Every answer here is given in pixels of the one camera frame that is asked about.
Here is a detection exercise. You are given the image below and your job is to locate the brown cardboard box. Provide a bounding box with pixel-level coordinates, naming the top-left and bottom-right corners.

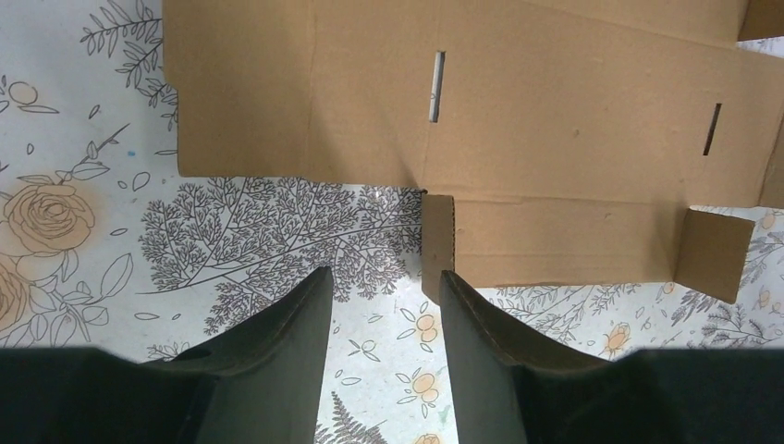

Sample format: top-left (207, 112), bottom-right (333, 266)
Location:
top-left (163, 1), bottom-right (783, 302)

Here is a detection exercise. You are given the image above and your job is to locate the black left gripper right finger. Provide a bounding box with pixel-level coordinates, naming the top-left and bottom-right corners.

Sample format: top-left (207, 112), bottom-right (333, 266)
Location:
top-left (439, 271), bottom-right (605, 443)

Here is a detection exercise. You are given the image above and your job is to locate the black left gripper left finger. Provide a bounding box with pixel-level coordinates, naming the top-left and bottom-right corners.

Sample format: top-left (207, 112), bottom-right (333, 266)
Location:
top-left (146, 266), bottom-right (334, 443)

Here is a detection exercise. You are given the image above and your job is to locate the floral patterned table mat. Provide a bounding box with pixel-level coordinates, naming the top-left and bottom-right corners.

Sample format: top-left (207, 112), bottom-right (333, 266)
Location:
top-left (1, 1), bottom-right (783, 443)

